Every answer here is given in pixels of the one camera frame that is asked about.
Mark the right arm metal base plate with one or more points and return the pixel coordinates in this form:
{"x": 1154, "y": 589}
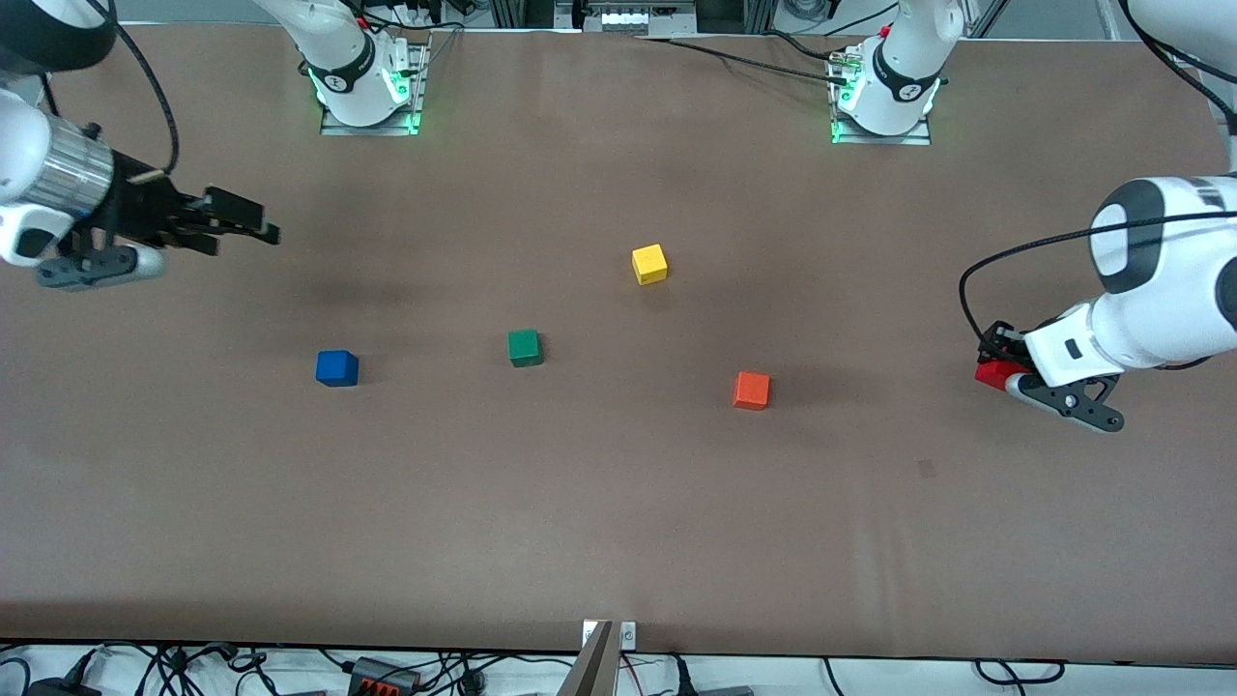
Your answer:
{"x": 367, "y": 130}

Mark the yellow wooden block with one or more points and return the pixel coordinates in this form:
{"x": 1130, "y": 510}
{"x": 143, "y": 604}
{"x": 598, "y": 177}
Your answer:
{"x": 649, "y": 265}

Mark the green wooden block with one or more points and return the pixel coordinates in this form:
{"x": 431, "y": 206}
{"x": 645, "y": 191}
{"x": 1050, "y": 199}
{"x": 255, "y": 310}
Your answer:
{"x": 524, "y": 348}

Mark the orange wooden block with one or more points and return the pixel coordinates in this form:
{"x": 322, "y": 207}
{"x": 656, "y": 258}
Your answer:
{"x": 751, "y": 391}

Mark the small white bracket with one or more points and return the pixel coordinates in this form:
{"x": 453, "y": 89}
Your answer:
{"x": 628, "y": 635}

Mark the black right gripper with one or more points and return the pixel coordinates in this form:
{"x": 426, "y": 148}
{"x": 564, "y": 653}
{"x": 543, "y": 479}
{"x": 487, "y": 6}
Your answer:
{"x": 138, "y": 212}

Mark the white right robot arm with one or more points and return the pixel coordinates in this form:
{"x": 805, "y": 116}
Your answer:
{"x": 338, "y": 58}

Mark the red wooden block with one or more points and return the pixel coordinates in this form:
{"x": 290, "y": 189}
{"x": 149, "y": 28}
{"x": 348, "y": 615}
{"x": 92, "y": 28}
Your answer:
{"x": 991, "y": 375}

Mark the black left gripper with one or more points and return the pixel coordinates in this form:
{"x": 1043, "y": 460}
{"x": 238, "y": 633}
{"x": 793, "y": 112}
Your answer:
{"x": 996, "y": 345}

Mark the blue wooden block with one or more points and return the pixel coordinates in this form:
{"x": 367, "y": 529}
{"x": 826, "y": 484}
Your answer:
{"x": 336, "y": 369}

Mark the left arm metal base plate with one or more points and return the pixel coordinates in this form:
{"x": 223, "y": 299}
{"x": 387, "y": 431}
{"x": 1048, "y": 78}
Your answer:
{"x": 918, "y": 138}

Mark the orange black connector box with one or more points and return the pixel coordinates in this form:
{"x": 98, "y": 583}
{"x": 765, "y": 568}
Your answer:
{"x": 382, "y": 681}

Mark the white terminal block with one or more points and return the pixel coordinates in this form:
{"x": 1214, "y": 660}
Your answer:
{"x": 638, "y": 19}

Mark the grey metal bar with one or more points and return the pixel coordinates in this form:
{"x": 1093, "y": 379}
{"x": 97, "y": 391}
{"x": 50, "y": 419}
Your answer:
{"x": 591, "y": 667}

